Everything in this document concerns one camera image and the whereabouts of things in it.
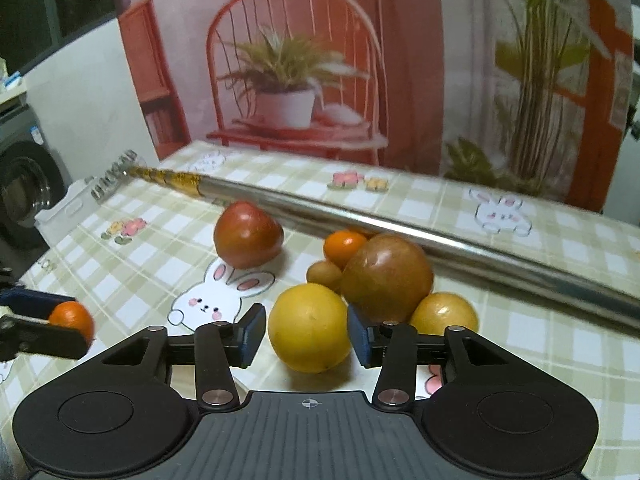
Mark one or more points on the printed room backdrop cloth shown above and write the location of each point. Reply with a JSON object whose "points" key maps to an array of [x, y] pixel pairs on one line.
{"points": [[529, 96]]}

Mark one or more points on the small brown longan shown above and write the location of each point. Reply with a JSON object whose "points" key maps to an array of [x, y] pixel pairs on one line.
{"points": [[325, 273]]}

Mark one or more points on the dark window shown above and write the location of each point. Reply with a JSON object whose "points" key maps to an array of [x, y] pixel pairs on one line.
{"points": [[32, 30]]}

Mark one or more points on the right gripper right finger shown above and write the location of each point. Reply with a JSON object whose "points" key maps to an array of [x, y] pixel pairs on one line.
{"points": [[392, 347]]}

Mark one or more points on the large brown red apple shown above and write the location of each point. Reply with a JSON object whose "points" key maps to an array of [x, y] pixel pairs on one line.
{"points": [[387, 278]]}

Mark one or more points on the yellow lemon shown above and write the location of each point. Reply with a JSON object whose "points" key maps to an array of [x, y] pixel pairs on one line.
{"points": [[307, 328]]}

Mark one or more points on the telescopic metal pole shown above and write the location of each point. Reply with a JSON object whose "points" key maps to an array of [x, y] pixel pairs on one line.
{"points": [[450, 251]]}

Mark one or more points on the checkered bunny tablecloth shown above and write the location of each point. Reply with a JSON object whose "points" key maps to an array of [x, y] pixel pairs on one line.
{"points": [[147, 257]]}

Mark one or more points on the washing machine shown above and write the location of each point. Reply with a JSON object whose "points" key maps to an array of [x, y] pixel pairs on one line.
{"points": [[31, 181]]}

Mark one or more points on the small yellow passion fruit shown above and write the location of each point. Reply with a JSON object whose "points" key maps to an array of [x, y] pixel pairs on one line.
{"points": [[441, 309]]}

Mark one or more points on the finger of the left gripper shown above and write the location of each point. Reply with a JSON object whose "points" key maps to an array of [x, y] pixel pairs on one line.
{"points": [[19, 335], [20, 299]]}

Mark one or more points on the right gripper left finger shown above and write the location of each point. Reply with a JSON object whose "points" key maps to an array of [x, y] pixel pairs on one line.
{"points": [[218, 347]]}

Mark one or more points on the dark red tomato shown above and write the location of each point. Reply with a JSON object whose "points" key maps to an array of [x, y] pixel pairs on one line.
{"points": [[245, 236]]}

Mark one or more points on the small orange tangerine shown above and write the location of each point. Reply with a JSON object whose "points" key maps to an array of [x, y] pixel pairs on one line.
{"points": [[72, 314]]}

